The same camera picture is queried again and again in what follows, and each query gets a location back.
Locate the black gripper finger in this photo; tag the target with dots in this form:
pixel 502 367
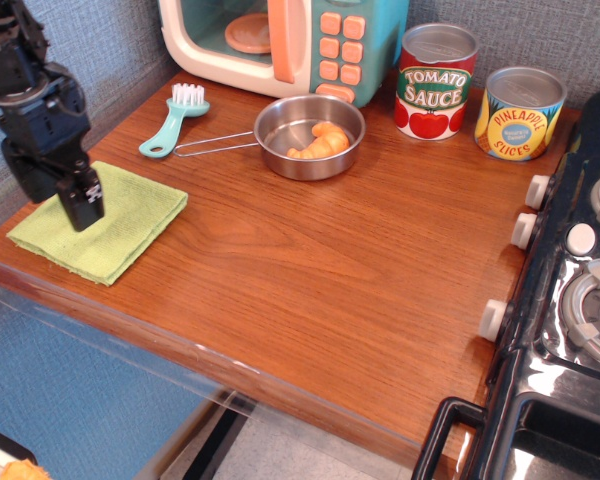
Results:
pixel 36 173
pixel 81 195

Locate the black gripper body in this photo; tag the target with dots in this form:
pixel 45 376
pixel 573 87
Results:
pixel 44 110

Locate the green towel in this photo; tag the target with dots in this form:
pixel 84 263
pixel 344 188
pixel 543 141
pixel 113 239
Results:
pixel 136 211

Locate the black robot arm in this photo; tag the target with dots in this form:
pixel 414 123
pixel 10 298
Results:
pixel 22 40

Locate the teal dish brush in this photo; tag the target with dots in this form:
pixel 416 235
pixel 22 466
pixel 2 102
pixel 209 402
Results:
pixel 186 101

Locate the orange plate in microwave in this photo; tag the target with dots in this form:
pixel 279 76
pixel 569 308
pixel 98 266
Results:
pixel 249 34

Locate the small steel pan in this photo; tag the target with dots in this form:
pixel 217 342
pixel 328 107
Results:
pixel 285 124

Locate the orange toy croissant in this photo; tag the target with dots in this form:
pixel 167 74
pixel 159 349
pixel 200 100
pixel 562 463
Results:
pixel 329 140

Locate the teal toy microwave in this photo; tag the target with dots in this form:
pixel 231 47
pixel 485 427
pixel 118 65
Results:
pixel 339 48

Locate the tomato sauce can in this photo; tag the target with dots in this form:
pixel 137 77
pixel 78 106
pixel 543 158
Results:
pixel 434 78

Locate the white stove knob front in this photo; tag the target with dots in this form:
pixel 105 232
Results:
pixel 492 319

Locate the white stove knob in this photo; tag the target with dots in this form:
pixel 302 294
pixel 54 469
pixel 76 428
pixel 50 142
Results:
pixel 536 191
pixel 492 319
pixel 523 229

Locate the white stove knob middle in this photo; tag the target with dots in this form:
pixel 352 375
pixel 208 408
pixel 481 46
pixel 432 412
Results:
pixel 523 229

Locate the pineapple slices can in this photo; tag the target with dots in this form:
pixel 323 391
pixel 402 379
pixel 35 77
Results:
pixel 519 113

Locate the white stove knob rear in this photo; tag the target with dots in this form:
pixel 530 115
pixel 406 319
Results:
pixel 536 191

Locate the black toy stove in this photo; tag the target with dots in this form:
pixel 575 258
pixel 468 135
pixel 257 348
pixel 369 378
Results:
pixel 541 418

